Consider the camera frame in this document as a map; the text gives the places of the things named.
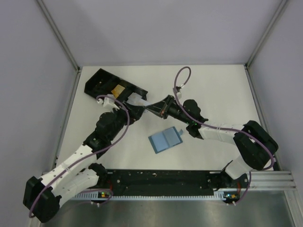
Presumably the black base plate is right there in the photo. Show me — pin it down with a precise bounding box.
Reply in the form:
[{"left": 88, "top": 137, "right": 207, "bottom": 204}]
[{"left": 94, "top": 169, "right": 248, "bottom": 197}]

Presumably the right aluminium frame post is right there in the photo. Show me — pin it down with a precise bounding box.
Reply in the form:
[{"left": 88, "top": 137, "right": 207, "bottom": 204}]
[{"left": 245, "top": 0, "right": 290, "bottom": 69}]

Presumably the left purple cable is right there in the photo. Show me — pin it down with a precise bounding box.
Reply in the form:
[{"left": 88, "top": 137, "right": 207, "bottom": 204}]
[{"left": 28, "top": 95, "right": 130, "bottom": 218}]

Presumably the grey slotted cable duct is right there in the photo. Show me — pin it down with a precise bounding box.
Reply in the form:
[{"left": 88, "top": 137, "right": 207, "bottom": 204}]
[{"left": 75, "top": 190, "right": 225, "bottom": 201}]

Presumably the aluminium frame post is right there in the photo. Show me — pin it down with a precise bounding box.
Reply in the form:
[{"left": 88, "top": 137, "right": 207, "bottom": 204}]
[
  {"left": 35, "top": 0, "right": 80, "bottom": 72},
  {"left": 245, "top": 0, "right": 290, "bottom": 69}
]

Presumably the aluminium front rail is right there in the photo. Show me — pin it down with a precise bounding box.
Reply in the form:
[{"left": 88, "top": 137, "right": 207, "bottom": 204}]
[{"left": 39, "top": 171, "right": 296, "bottom": 190}]

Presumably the left aluminium frame post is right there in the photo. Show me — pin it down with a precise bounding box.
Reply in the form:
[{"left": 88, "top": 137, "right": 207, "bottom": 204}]
[{"left": 35, "top": 0, "right": 80, "bottom": 72}]

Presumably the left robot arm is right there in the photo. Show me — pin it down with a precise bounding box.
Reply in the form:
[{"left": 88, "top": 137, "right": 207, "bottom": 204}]
[{"left": 23, "top": 103, "right": 145, "bottom": 223}]

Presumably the purple cable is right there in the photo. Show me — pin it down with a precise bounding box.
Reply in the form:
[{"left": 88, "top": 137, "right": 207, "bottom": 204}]
[
  {"left": 174, "top": 67, "right": 276, "bottom": 206},
  {"left": 28, "top": 95, "right": 130, "bottom": 218}
]

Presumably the white credit card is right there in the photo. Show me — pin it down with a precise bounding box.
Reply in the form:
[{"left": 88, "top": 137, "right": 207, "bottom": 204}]
[{"left": 127, "top": 93, "right": 142, "bottom": 105}]

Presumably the upper gold card in tray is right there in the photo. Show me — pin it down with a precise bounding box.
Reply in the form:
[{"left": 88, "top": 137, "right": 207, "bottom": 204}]
[{"left": 111, "top": 85, "right": 125, "bottom": 98}]

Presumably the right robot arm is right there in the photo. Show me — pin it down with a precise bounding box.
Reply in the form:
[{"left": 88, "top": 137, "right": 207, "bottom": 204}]
[{"left": 146, "top": 95, "right": 278, "bottom": 180}]

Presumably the black organizer tray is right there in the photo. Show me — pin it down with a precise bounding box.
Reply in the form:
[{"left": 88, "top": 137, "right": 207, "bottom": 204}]
[{"left": 84, "top": 69, "right": 148, "bottom": 103}]

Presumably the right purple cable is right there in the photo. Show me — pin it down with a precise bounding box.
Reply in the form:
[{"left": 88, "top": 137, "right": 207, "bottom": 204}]
[{"left": 174, "top": 67, "right": 276, "bottom": 206}]

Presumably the blue card holder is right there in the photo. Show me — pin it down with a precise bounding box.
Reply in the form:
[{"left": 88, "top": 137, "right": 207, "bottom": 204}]
[{"left": 148, "top": 127, "right": 183, "bottom": 154}]

